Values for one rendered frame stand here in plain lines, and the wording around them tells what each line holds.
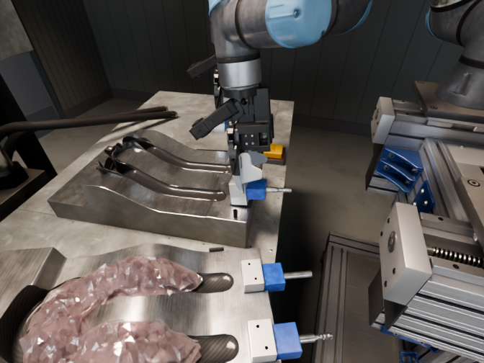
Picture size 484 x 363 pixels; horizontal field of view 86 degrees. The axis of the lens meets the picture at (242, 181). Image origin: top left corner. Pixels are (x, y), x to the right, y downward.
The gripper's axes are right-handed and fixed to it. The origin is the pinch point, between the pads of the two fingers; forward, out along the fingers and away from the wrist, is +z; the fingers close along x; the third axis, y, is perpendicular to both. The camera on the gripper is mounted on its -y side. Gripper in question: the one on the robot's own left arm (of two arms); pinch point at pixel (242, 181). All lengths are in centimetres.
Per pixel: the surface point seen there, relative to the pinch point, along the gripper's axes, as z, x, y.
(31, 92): -1, 154, -233
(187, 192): 3.8, 0.8, -14.2
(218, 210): 4.9, -4.5, -4.9
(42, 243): 9.4, -13.8, -46.5
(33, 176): 4, 9, -71
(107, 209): 4.4, -6.6, -31.7
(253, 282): 9.1, -18.9, 5.0
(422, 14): -24, 203, 96
